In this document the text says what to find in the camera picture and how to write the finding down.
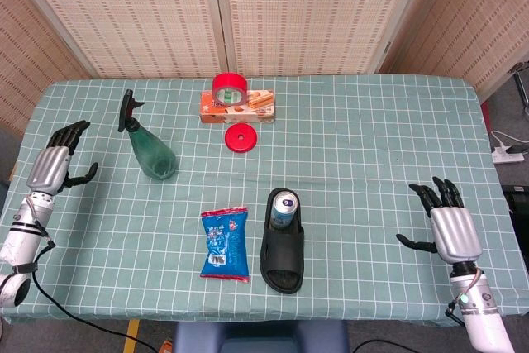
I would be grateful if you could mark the white power strip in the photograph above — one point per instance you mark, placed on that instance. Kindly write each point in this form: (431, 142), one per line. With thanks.
(506, 156)

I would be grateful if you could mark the orange wafer biscuit box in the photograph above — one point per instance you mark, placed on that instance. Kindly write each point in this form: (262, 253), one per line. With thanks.
(252, 111)

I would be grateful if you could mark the orange packet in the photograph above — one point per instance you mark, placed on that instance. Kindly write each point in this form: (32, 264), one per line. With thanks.
(166, 346)

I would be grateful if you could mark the green spray bottle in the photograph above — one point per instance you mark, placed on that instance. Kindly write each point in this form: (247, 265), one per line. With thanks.
(151, 150)

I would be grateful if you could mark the red round disc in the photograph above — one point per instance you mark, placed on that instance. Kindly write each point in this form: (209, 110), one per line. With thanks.
(241, 137)

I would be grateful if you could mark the blue drink can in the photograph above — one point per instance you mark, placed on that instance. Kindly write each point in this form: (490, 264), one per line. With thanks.
(283, 210)

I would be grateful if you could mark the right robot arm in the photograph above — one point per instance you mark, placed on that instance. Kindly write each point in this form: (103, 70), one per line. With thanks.
(481, 307)

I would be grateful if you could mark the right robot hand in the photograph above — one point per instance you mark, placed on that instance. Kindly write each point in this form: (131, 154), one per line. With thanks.
(452, 233)

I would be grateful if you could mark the green checkered tablecloth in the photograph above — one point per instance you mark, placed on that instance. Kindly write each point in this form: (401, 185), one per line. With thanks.
(330, 163)

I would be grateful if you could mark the blue snack bag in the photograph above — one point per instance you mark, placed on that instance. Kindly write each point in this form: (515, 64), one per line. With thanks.
(225, 245)

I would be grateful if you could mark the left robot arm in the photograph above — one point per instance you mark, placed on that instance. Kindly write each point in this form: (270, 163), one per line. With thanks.
(22, 241)

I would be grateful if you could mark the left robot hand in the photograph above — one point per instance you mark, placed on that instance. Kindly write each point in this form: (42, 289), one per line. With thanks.
(49, 167)

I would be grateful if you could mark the black slipper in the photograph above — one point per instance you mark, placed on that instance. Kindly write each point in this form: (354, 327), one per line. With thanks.
(283, 262)

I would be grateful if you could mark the black metal stand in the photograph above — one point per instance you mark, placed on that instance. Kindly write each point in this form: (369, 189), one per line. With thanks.
(521, 84)

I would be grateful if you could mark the red tape roll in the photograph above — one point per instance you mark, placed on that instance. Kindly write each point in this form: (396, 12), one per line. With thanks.
(229, 88)

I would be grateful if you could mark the woven folding screen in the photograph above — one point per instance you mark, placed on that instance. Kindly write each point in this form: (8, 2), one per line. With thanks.
(264, 14)

